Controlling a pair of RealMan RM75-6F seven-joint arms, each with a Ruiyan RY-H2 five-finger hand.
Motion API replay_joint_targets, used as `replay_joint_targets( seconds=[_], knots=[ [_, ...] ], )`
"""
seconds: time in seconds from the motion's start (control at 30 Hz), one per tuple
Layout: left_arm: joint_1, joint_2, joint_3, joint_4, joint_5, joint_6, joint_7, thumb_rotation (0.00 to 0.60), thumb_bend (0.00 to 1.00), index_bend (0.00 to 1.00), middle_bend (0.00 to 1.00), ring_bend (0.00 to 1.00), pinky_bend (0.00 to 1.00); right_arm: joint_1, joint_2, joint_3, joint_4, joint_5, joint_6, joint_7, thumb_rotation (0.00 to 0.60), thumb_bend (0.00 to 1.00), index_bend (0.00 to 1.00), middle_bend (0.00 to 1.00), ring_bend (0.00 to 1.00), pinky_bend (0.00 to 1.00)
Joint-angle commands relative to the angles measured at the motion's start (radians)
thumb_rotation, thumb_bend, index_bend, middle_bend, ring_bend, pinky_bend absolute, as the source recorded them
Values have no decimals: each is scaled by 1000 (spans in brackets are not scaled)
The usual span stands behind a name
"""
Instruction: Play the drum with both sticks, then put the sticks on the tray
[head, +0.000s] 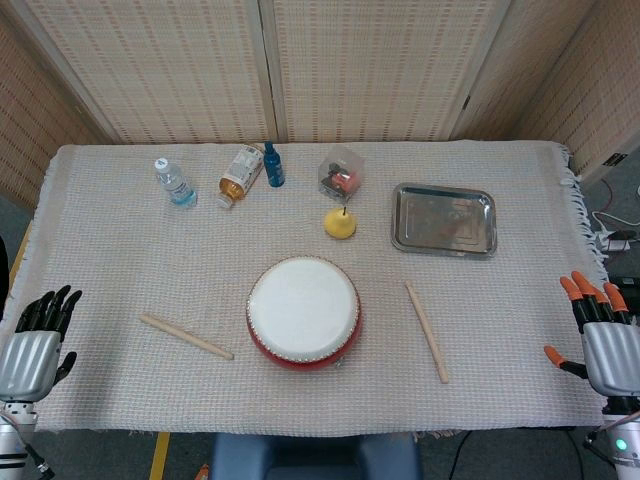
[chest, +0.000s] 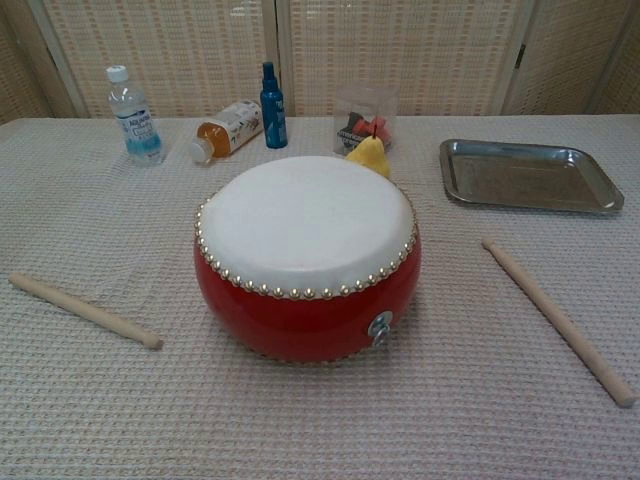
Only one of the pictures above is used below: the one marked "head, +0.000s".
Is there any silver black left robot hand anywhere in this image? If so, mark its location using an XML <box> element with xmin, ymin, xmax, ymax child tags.
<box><xmin>0</xmin><ymin>284</ymin><xmax>84</xmax><ymax>404</ymax></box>

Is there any silver orange-tipped right robot hand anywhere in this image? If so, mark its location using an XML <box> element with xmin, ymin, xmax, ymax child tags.
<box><xmin>543</xmin><ymin>270</ymin><xmax>640</xmax><ymax>400</ymax></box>

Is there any wooden drumstick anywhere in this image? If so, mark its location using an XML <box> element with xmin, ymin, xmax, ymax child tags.
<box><xmin>404</xmin><ymin>280</ymin><xmax>450</xmax><ymax>385</ymax></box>
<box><xmin>139</xmin><ymin>313</ymin><xmax>235</xmax><ymax>361</ymax></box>

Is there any red drum white skin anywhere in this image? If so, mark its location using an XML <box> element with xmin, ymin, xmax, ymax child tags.
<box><xmin>245</xmin><ymin>255</ymin><xmax>362</xmax><ymax>374</ymax></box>

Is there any black box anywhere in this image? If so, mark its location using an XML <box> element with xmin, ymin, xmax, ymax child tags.
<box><xmin>607</xmin><ymin>274</ymin><xmax>640</xmax><ymax>316</ymax></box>

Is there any white power strip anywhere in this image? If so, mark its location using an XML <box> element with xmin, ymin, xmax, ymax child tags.
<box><xmin>597</xmin><ymin>230</ymin><xmax>634</xmax><ymax>254</ymax></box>

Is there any beige woven tablecloth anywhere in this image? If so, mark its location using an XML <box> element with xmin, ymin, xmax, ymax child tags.
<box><xmin>0</xmin><ymin>139</ymin><xmax>624</xmax><ymax>437</ymax></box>

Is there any rectangular metal tray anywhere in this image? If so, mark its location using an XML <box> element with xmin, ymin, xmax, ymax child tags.
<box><xmin>390</xmin><ymin>182</ymin><xmax>499</xmax><ymax>260</ymax></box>

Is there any clear water bottle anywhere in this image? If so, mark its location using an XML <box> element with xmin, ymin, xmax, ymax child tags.
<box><xmin>153</xmin><ymin>157</ymin><xmax>198</xmax><ymax>209</ymax></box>

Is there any amber tea bottle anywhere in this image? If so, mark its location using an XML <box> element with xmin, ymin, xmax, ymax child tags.
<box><xmin>215</xmin><ymin>143</ymin><xmax>265</xmax><ymax>209</ymax></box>

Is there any yellow pear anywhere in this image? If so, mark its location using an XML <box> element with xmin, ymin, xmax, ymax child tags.
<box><xmin>324</xmin><ymin>204</ymin><xmax>358</xmax><ymax>240</ymax></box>

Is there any small blue bottle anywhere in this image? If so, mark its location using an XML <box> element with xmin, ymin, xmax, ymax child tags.
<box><xmin>262</xmin><ymin>141</ymin><xmax>286</xmax><ymax>188</ymax></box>

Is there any red toy car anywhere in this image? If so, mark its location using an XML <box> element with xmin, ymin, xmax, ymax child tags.
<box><xmin>327</xmin><ymin>167</ymin><xmax>362</xmax><ymax>194</ymax></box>

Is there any bamboo folding screen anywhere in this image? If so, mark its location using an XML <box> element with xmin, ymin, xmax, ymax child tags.
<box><xmin>0</xmin><ymin>0</ymin><xmax>640</xmax><ymax>211</ymax></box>

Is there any clear plastic box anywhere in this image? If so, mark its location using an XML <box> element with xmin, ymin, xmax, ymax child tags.
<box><xmin>317</xmin><ymin>146</ymin><xmax>366</xmax><ymax>204</ymax></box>

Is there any white cable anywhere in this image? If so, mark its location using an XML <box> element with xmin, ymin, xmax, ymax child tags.
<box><xmin>592</xmin><ymin>209</ymin><xmax>631</xmax><ymax>236</ymax></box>

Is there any red cable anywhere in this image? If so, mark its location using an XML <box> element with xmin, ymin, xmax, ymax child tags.
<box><xmin>597</xmin><ymin>177</ymin><xmax>620</xmax><ymax>216</ymax></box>

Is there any black floor cable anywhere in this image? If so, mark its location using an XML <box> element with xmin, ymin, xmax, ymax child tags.
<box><xmin>447</xmin><ymin>429</ymin><xmax>474</xmax><ymax>480</ymax></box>

